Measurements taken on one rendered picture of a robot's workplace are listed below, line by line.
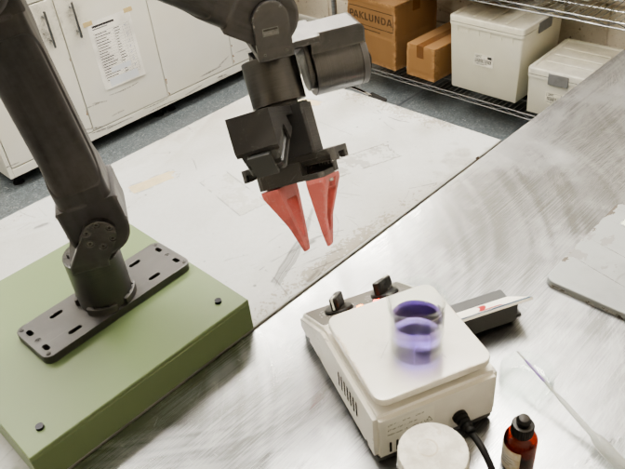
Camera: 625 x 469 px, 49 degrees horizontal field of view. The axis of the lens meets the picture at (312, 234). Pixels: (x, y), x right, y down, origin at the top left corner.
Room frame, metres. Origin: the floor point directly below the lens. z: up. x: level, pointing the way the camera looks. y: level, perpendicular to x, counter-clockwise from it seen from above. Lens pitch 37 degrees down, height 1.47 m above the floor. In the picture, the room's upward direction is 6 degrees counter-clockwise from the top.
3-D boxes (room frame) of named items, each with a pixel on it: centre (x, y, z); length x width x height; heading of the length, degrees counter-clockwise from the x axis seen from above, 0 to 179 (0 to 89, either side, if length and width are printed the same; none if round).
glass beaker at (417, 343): (0.44, -0.08, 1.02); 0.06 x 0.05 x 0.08; 129
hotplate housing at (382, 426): (0.48, -0.07, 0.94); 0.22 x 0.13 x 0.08; 18
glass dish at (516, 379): (0.46, -0.20, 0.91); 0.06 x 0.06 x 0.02
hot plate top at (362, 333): (0.46, -0.08, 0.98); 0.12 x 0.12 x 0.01; 18
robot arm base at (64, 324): (0.61, 0.25, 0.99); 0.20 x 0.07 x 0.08; 134
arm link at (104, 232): (0.61, 0.24, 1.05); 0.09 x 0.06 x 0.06; 14
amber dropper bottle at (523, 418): (0.37, -0.17, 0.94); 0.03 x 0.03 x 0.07
